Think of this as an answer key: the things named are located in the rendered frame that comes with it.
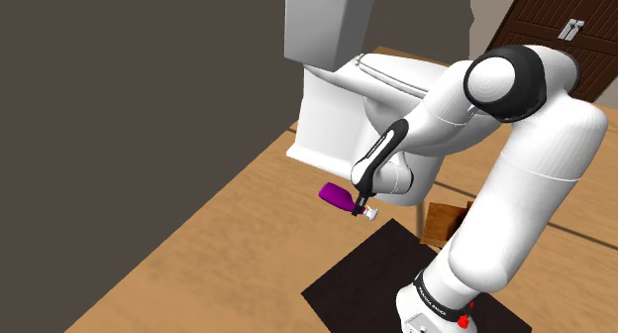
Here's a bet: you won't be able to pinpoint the purple bottle with white cap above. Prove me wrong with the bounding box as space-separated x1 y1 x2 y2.
317 181 379 222

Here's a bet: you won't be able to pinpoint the dark robot stand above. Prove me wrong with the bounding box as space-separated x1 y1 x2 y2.
300 218 533 333

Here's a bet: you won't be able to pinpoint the brown wooden box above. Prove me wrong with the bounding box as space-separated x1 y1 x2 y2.
419 200 474 249

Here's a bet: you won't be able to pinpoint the white toilet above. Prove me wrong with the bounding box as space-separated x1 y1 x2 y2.
282 0 484 207

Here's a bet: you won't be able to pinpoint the dark brown door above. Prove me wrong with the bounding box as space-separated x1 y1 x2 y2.
484 0 618 104

